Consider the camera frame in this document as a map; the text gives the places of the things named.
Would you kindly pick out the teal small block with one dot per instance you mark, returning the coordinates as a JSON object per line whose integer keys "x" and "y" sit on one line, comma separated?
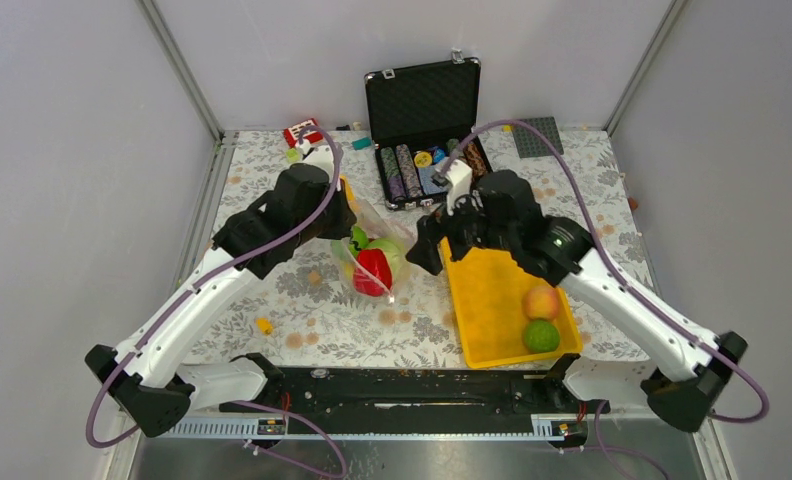
{"x": 362, "y": 143}

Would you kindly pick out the green toy lime front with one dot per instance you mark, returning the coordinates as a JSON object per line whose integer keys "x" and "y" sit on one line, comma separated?
{"x": 541, "y": 336}

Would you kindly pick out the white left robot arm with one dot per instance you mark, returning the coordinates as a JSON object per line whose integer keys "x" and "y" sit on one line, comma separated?
{"x": 146, "y": 374}

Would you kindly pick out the red white toy block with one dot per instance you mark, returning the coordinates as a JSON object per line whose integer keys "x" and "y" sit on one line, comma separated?
{"x": 293, "y": 133}

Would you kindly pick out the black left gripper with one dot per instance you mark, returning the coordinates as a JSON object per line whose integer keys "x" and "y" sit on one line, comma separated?
{"x": 346, "y": 217}

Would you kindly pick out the green striped toy watermelon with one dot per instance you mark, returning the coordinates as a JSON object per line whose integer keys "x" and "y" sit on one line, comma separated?
{"x": 358, "y": 240}

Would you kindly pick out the orange toy peach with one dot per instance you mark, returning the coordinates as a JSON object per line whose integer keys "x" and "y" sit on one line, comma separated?
{"x": 541, "y": 302}

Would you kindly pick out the green toy cabbage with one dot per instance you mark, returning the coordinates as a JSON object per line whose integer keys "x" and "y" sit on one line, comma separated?
{"x": 391, "y": 251}

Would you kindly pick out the light green small block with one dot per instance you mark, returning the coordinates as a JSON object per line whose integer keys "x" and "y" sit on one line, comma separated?
{"x": 293, "y": 156}

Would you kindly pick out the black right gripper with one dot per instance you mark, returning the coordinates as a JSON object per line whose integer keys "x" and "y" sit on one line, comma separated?
{"x": 431, "y": 229}

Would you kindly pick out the floral table mat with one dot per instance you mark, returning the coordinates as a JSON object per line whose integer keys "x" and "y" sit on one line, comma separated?
{"x": 318, "y": 322}

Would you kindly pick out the red toy pepper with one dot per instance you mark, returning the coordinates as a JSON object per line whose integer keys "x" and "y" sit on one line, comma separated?
{"x": 372, "y": 277}

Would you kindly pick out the yellow plastic tray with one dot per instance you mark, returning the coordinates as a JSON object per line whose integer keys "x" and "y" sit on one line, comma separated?
{"x": 487, "y": 288}

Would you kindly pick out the small yellow block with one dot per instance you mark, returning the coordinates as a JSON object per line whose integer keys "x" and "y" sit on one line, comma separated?
{"x": 264, "y": 326}

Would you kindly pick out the clear zip top bag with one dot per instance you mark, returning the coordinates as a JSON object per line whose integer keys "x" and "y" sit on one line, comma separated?
{"x": 375, "y": 226}

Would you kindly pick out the grey lego baseplate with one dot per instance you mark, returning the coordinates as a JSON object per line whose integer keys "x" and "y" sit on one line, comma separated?
{"x": 529, "y": 145}

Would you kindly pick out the yellow blue block tower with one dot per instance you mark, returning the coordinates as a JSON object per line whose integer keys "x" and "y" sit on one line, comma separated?
{"x": 348, "y": 192}

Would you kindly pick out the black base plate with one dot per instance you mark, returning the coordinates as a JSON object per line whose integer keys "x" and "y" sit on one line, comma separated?
{"x": 393, "y": 401}

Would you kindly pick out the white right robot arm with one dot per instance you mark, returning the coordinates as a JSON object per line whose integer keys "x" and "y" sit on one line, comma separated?
{"x": 693, "y": 364}

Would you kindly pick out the black poker chip case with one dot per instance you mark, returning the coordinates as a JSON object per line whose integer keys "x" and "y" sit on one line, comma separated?
{"x": 417, "y": 116}

